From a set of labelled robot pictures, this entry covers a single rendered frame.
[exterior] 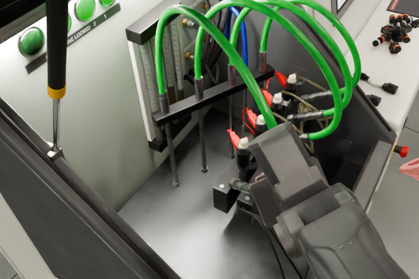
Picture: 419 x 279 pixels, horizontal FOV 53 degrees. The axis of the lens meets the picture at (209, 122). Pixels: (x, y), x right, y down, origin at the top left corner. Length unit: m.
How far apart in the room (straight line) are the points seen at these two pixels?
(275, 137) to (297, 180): 0.05
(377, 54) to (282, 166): 0.96
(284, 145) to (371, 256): 0.17
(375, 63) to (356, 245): 1.02
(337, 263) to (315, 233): 0.05
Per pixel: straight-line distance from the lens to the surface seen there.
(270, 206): 0.60
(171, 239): 1.07
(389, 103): 1.22
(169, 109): 0.96
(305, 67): 1.09
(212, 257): 1.04
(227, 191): 0.95
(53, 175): 0.63
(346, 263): 0.35
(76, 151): 0.91
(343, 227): 0.38
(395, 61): 1.37
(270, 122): 0.59
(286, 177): 0.47
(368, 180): 1.06
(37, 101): 0.79
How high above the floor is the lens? 1.75
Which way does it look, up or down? 45 degrees down
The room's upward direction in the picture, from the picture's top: 3 degrees counter-clockwise
